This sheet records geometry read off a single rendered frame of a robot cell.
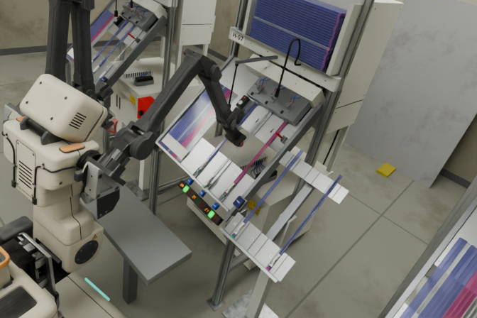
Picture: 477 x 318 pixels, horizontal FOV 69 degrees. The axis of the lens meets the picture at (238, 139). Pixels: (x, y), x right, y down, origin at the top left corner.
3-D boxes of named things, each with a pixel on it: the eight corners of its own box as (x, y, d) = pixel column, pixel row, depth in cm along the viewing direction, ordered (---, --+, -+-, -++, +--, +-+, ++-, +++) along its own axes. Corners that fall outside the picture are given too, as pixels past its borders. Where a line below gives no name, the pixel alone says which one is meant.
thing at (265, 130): (281, 156, 177) (278, 152, 173) (203, 100, 214) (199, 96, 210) (321, 108, 180) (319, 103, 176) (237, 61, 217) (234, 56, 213)
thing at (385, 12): (280, 253, 246) (375, 1, 158) (218, 195, 286) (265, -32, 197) (332, 217, 290) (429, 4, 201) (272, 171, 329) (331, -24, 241)
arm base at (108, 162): (84, 158, 106) (110, 177, 102) (101, 138, 109) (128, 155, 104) (99, 169, 114) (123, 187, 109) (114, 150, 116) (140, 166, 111)
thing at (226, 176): (232, 211, 172) (230, 210, 169) (160, 144, 209) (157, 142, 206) (257, 182, 173) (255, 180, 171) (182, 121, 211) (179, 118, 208)
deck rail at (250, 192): (236, 217, 173) (231, 214, 168) (233, 215, 174) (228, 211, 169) (324, 110, 179) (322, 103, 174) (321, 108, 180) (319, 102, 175)
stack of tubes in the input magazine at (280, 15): (322, 71, 164) (342, 13, 151) (248, 35, 193) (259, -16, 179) (336, 69, 173) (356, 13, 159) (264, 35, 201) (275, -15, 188)
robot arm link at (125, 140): (107, 147, 109) (118, 155, 107) (128, 123, 112) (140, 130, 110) (121, 160, 117) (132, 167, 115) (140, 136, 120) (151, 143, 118)
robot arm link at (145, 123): (188, 37, 121) (211, 46, 117) (201, 60, 133) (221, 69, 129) (109, 141, 111) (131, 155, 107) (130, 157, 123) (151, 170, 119)
